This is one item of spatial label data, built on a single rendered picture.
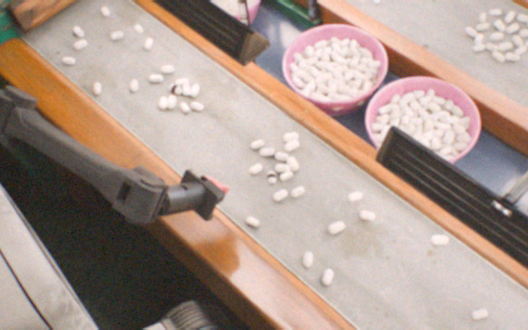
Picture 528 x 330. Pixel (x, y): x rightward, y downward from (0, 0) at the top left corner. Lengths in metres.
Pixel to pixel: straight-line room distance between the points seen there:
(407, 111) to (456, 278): 0.45
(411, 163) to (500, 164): 0.56
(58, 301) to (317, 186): 0.94
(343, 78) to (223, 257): 0.59
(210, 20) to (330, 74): 0.45
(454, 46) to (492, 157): 0.32
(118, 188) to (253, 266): 0.36
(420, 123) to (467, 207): 0.56
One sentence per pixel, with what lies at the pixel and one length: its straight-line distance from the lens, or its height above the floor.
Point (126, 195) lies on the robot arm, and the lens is 1.38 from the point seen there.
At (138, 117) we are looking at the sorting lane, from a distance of 1.85.
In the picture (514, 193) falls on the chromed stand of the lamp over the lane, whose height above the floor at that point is 1.12.
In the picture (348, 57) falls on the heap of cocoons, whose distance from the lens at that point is 1.93.
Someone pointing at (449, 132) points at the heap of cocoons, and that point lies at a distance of 1.76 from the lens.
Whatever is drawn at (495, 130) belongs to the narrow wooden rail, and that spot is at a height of 0.70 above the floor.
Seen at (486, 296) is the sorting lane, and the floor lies 0.74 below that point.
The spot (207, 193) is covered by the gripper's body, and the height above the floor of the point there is 0.93.
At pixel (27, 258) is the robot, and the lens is 0.85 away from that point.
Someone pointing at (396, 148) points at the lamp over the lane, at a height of 1.09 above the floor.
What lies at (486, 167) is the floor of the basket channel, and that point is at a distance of 1.81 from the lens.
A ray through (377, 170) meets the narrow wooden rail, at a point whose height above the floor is 0.76.
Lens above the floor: 2.14
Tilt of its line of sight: 55 degrees down
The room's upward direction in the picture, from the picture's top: 8 degrees counter-clockwise
